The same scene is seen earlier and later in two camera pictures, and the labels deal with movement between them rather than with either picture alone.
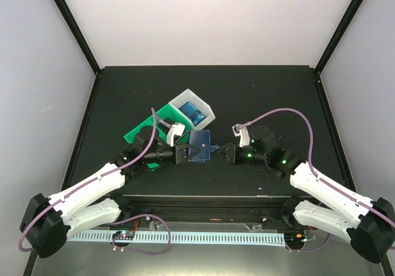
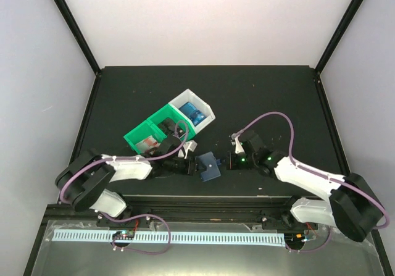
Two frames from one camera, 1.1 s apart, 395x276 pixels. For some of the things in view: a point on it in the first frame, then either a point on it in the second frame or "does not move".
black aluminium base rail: (262, 210) does not move
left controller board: (124, 235) does not move
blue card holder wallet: (201, 139) -> (212, 168)
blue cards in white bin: (195, 115) does not move
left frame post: (70, 19) does not move
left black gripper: (180, 152) -> (191, 170)
